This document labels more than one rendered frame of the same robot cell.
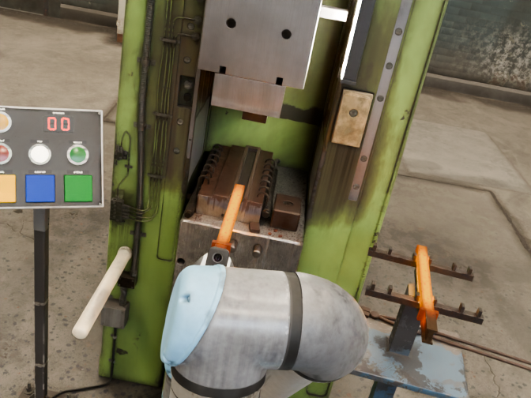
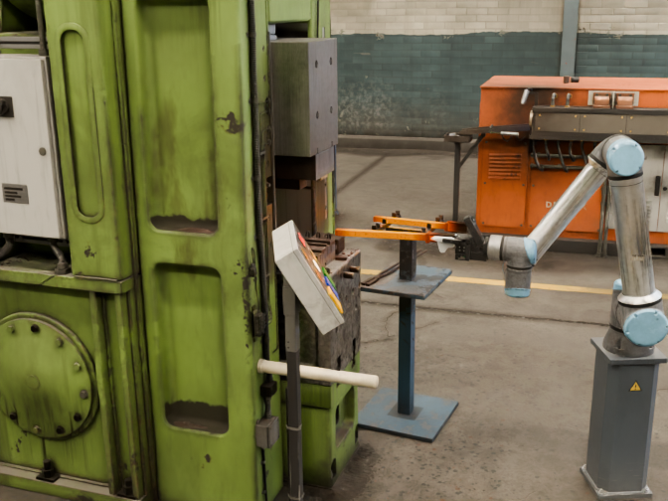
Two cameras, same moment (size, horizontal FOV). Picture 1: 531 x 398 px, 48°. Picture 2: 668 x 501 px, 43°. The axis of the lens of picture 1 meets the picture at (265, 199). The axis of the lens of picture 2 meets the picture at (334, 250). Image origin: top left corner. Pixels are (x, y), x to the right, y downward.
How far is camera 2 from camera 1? 3.07 m
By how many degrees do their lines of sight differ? 65
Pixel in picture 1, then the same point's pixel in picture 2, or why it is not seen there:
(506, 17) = not seen: outside the picture
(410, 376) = (433, 278)
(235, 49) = (319, 132)
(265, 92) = (329, 155)
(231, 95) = (321, 166)
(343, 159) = (320, 191)
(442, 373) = (430, 271)
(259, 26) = (324, 110)
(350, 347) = not seen: hidden behind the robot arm
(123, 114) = (250, 233)
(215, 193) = (320, 250)
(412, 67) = not seen: hidden behind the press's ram
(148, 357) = (277, 460)
